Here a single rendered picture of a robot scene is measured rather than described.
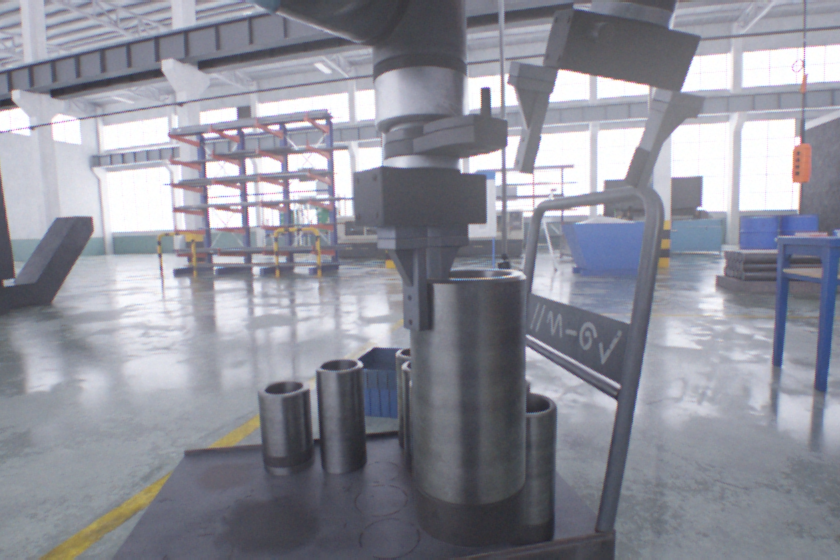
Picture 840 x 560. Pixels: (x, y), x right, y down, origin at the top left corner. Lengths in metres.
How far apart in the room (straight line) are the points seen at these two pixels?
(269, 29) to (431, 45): 12.56
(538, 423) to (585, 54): 0.64
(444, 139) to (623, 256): 8.22
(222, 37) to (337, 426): 12.94
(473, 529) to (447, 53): 0.45
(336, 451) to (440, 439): 0.78
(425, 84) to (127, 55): 15.29
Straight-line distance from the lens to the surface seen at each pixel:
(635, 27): 0.48
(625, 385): 0.96
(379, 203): 0.38
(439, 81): 0.41
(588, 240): 8.33
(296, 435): 1.25
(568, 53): 0.46
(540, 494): 0.96
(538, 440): 0.90
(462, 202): 0.44
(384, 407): 2.18
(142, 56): 15.39
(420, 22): 0.43
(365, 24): 0.40
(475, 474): 0.47
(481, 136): 0.37
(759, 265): 7.08
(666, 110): 0.53
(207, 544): 1.11
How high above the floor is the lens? 0.88
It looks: 6 degrees down
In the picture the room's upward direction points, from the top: 2 degrees counter-clockwise
